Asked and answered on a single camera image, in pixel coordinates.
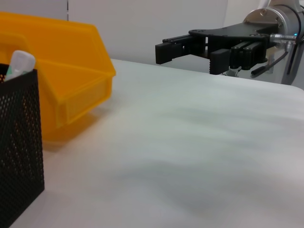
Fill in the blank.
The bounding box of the yellow plastic bin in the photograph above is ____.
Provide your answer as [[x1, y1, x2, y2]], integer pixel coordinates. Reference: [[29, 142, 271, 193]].
[[0, 11, 116, 143]]

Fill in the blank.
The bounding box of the black mesh pen holder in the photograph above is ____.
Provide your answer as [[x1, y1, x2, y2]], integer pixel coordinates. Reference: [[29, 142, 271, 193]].
[[0, 63, 45, 228]]

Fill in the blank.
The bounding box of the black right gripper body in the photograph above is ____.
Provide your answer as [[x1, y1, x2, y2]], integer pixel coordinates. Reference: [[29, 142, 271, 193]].
[[189, 21, 280, 59]]

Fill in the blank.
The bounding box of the green utility knife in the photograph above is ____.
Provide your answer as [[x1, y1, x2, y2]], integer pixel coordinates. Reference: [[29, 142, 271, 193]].
[[6, 49, 36, 82]]

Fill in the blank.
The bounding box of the silver right gripper connector cable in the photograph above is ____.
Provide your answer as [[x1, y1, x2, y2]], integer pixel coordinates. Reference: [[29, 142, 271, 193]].
[[250, 33, 304, 78]]

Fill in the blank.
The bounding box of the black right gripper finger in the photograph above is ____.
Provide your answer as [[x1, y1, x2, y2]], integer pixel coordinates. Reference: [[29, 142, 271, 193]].
[[209, 41, 267, 75], [155, 34, 192, 65]]

